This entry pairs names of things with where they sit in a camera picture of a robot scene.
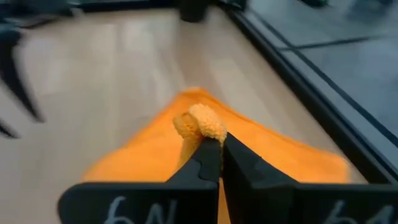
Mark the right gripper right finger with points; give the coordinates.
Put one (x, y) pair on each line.
(280, 202)

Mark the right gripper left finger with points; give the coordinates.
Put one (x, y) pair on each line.
(174, 202)

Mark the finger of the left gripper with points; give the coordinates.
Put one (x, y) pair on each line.
(7, 130)
(12, 62)

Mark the orange microfiber towel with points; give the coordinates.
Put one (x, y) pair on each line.
(149, 155)

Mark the black plant pot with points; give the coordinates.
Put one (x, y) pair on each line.
(192, 11)

